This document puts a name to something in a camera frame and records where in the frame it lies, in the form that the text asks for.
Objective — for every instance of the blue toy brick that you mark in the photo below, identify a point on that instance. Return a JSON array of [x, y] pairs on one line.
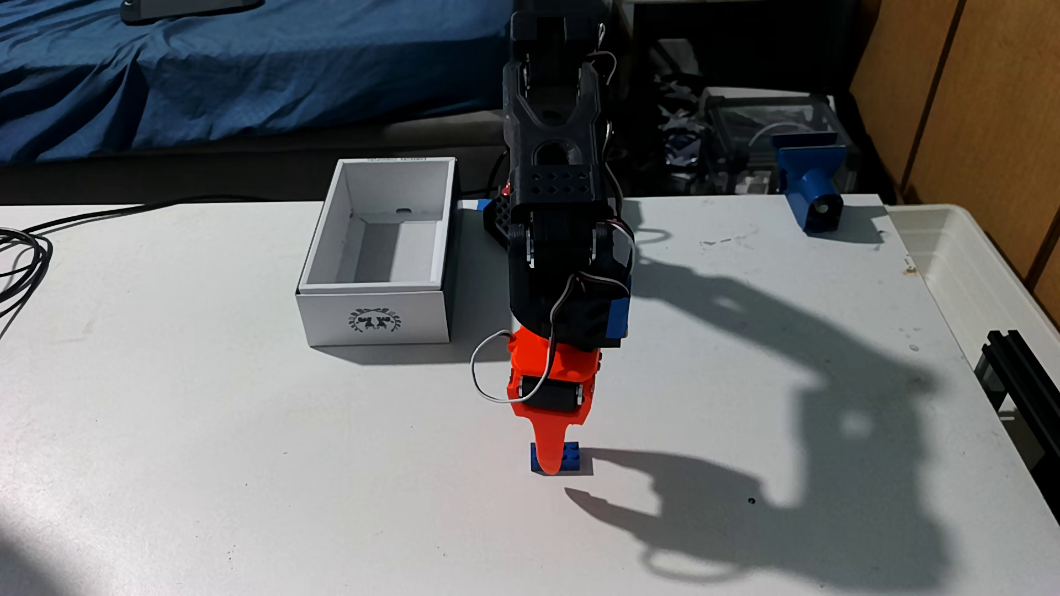
[[571, 459]]

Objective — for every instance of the white cardboard box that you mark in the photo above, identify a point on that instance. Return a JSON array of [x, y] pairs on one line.
[[377, 319]]

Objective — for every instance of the clear plastic case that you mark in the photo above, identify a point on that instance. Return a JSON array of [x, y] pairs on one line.
[[745, 124]]

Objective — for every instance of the white plastic bin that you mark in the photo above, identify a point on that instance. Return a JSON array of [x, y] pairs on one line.
[[961, 273]]

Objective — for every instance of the blue bed sheet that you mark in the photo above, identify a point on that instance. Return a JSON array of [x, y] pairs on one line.
[[248, 74]]

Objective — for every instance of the brown wooden cabinet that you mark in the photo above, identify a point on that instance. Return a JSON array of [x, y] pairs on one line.
[[985, 107]]

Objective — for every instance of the dark flat device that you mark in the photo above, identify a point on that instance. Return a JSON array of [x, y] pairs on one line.
[[190, 8]]

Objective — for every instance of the blue printed camera mount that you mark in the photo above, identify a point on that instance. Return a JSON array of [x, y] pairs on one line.
[[807, 182]]

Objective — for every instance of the black aluminium rail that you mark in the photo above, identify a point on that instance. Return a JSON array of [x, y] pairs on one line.
[[1023, 389]]

